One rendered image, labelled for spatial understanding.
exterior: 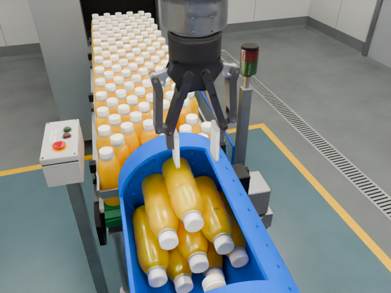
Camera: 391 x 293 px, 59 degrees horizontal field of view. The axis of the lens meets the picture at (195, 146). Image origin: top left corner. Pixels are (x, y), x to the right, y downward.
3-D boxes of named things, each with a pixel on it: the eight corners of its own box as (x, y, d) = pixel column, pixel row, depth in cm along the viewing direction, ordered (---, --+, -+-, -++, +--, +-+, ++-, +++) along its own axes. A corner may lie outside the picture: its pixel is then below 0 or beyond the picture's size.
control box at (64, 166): (48, 188, 99) (38, 159, 93) (53, 148, 115) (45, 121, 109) (84, 182, 101) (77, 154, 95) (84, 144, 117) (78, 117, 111)
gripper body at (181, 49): (169, 40, 44) (172, 104, 49) (233, 34, 45) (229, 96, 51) (159, 21, 50) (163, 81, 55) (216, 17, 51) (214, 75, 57)
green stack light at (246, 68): (242, 77, 123) (243, 63, 120) (236, 70, 128) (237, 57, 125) (259, 75, 124) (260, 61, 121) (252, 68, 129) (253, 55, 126)
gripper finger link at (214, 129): (210, 120, 59) (214, 119, 59) (209, 152, 63) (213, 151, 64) (216, 129, 57) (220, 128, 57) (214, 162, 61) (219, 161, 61)
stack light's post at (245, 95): (227, 271, 192) (242, 90, 128) (224, 265, 195) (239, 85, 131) (234, 270, 192) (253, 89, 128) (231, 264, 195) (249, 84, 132)
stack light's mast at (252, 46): (241, 92, 127) (244, 49, 117) (235, 85, 131) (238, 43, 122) (257, 90, 128) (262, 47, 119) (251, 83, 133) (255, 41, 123)
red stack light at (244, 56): (243, 63, 120) (244, 52, 118) (237, 56, 125) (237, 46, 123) (260, 61, 121) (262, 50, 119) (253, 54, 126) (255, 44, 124)
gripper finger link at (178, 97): (196, 75, 50) (187, 73, 49) (173, 139, 55) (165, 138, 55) (189, 64, 53) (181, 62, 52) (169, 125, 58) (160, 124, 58)
